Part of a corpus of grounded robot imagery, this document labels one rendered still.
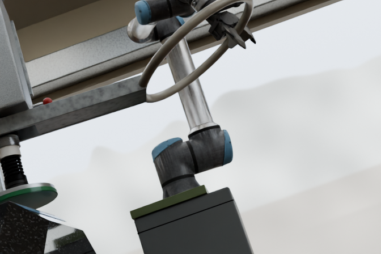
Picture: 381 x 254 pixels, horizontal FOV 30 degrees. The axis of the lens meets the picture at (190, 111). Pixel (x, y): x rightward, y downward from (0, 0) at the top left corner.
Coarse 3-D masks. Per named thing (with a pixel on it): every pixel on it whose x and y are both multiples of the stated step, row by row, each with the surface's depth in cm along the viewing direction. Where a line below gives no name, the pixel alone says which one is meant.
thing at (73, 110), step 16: (128, 80) 220; (80, 96) 218; (96, 96) 218; (112, 96) 218; (128, 96) 221; (144, 96) 226; (32, 112) 215; (48, 112) 215; (64, 112) 216; (80, 112) 219; (96, 112) 224; (112, 112) 229; (0, 128) 213; (16, 128) 213; (32, 128) 225; (48, 128) 222
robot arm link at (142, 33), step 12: (144, 0) 261; (156, 0) 260; (168, 0) 261; (144, 12) 259; (156, 12) 260; (168, 12) 261; (132, 24) 306; (144, 24) 263; (132, 36) 311; (144, 36) 303
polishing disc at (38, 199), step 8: (16, 192) 202; (24, 192) 202; (32, 192) 204; (40, 192) 206; (48, 192) 209; (56, 192) 212; (0, 200) 202; (8, 200) 203; (16, 200) 206; (24, 200) 209; (32, 200) 211; (40, 200) 214; (48, 200) 217; (32, 208) 220
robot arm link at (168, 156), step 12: (168, 144) 301; (180, 144) 303; (156, 156) 302; (168, 156) 299; (180, 156) 299; (192, 156) 300; (156, 168) 302; (168, 168) 298; (180, 168) 298; (192, 168) 301
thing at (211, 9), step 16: (224, 0) 212; (240, 0) 219; (192, 16) 209; (208, 16) 210; (176, 32) 208; (240, 32) 246; (160, 48) 210; (224, 48) 251; (208, 64) 252; (144, 80) 216; (192, 80) 252; (160, 96) 241
